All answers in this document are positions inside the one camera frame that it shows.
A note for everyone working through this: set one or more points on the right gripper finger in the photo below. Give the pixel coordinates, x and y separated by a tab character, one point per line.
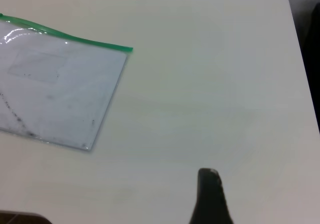
211	199

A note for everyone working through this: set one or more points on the clear plastic zip bag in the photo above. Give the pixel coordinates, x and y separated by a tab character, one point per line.
62	89

